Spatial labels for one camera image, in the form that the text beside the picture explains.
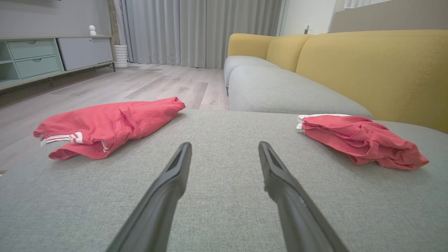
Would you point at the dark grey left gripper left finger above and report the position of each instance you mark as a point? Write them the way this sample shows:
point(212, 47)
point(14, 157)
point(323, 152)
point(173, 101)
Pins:
point(154, 213)

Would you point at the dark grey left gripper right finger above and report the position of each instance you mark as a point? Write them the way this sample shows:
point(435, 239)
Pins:
point(297, 217)

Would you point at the red shirt white trim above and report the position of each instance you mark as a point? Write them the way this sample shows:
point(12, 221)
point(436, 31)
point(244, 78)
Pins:
point(360, 140)
point(115, 122)

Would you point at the large grey sofa seat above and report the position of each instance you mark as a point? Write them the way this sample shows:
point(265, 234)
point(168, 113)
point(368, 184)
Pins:
point(224, 133)

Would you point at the grey sofa seat cushion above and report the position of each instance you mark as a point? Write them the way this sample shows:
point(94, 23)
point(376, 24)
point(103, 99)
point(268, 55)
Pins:
point(280, 91)
point(238, 64)

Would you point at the white ribbed vase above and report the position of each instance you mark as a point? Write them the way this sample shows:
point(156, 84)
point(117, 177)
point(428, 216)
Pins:
point(121, 56)

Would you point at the yellow sofa backrest cushion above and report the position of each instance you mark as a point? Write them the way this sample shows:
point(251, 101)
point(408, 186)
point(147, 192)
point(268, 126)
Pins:
point(245, 45)
point(285, 50)

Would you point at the wide yellow sofa backrest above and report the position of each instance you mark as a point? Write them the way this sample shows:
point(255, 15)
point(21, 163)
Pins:
point(378, 70)

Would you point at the white and green cabinet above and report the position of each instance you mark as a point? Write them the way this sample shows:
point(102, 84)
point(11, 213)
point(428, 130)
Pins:
point(84, 52)

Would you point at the grey pleated curtain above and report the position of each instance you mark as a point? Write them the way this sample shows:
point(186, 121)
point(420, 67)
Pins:
point(192, 31)

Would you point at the small white figurine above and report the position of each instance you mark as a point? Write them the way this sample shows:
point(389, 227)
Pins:
point(92, 30)

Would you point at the beige partition panel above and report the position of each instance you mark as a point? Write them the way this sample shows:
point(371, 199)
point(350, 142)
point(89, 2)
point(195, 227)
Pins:
point(392, 17)

